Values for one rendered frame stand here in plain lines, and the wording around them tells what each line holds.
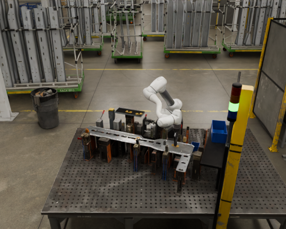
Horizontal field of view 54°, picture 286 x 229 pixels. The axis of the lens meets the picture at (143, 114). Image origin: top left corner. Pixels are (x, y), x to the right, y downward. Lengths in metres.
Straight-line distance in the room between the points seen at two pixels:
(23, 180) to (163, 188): 2.32
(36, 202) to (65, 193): 1.09
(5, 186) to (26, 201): 0.49
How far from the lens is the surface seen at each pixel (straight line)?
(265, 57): 5.74
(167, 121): 2.92
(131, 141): 3.32
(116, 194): 3.08
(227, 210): 2.94
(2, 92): 6.28
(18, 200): 4.35
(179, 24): 9.86
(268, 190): 3.39
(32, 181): 4.59
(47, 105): 5.53
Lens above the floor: 2.83
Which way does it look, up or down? 28 degrees down
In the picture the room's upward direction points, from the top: straight up
